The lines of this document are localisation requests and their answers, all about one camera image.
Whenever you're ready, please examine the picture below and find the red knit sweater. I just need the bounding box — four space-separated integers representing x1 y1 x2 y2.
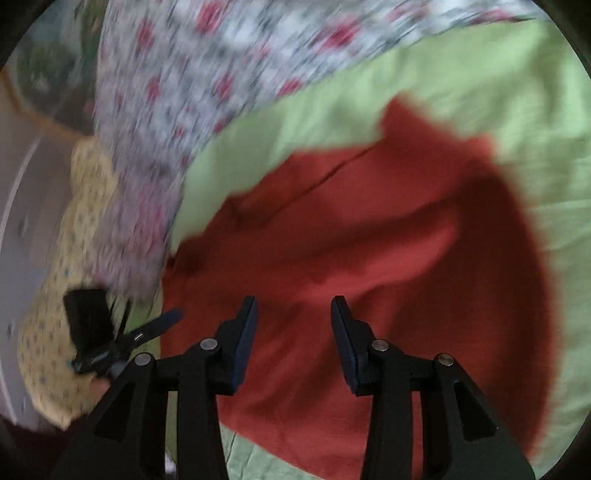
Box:
161 99 555 479

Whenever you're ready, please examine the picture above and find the person's left hand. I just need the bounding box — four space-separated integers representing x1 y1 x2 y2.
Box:
88 377 111 405

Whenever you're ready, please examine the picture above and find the yellow cartoon print pillow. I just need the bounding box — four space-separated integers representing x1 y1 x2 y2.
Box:
17 137 117 430

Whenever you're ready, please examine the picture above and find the white rose floral quilt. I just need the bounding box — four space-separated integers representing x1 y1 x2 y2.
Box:
87 1 542 299

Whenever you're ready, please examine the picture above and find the green bed sheet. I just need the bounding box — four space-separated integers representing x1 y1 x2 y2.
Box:
171 20 590 476

